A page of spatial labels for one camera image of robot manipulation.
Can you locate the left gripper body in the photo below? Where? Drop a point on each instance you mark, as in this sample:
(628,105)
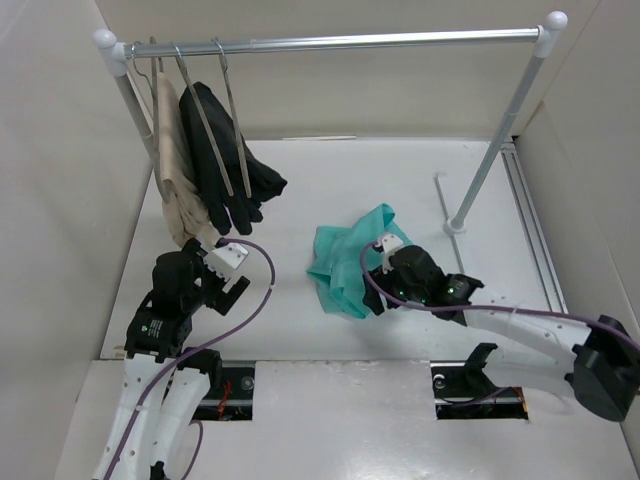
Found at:
(207,281)

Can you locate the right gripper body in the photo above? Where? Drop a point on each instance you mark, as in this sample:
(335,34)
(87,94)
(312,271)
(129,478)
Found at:
(394,286)

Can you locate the teal t shirt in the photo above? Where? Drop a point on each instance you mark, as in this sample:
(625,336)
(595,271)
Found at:
(336,268)

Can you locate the metal clothes hanger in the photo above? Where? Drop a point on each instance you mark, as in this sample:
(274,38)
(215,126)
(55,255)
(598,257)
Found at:
(235,120)

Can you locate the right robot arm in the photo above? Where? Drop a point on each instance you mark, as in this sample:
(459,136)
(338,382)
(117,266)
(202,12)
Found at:
(595,362)

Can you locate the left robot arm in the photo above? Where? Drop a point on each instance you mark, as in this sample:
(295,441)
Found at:
(164,380)

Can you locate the metal hanger with beige garment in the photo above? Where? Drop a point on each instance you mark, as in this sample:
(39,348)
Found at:
(152,82)

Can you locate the beige hanging garment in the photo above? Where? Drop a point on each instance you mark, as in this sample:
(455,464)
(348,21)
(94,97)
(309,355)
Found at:
(183,210)

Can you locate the black hanging garment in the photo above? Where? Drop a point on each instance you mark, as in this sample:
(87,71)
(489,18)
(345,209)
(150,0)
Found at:
(217,172)

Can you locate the white and chrome clothes rack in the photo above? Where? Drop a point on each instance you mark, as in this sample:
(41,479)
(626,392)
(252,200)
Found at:
(117,55)

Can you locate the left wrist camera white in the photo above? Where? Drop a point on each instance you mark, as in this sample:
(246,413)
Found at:
(224,260)

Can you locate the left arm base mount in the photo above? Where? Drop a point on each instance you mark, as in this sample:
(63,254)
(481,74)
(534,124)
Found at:
(232,399)

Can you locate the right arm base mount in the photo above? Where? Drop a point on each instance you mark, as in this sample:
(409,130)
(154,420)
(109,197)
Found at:
(462,390)

